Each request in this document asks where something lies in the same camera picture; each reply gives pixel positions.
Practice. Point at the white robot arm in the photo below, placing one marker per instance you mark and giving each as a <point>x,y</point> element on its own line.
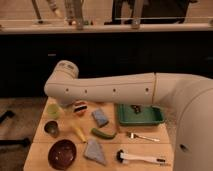
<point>191,97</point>

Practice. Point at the blue sponge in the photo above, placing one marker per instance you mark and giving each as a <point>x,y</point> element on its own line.
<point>100,117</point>

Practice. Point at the dark grape bunch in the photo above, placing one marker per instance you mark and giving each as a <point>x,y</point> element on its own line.
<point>136,108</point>

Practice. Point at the green cucumber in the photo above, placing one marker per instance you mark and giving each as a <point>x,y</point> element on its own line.
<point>102,135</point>

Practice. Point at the green plastic tray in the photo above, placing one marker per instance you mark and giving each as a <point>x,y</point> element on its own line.
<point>149,116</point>

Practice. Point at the silver fork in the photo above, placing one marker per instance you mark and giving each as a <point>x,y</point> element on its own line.
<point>134,135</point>

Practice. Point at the green cup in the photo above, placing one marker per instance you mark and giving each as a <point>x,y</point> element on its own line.
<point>53,111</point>

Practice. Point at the grey folded cloth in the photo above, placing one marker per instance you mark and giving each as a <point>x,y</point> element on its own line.
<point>94,152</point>

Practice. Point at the metal cup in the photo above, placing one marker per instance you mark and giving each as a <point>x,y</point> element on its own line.
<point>52,128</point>

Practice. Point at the dark round plate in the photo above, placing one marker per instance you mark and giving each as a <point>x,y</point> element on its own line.
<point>62,154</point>

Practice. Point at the white handled dish brush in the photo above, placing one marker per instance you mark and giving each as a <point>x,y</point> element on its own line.
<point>122,157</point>

